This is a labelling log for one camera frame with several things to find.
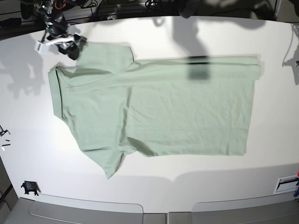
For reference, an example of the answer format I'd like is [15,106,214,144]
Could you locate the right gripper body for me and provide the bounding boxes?
[45,34,87,54]

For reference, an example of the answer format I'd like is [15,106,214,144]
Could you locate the light green T-shirt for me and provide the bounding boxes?
[48,43,261,178]

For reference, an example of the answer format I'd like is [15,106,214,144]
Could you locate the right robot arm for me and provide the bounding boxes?
[21,0,85,60]

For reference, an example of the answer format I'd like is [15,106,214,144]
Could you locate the black power adapter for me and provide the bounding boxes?
[0,18,21,28]

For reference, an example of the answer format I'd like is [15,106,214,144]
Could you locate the small black and white parts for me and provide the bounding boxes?
[0,139,11,152]

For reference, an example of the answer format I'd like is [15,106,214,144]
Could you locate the black clamp on table edge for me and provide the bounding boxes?
[21,181,41,196]

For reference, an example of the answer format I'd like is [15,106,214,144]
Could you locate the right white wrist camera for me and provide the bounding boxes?
[34,41,50,54]

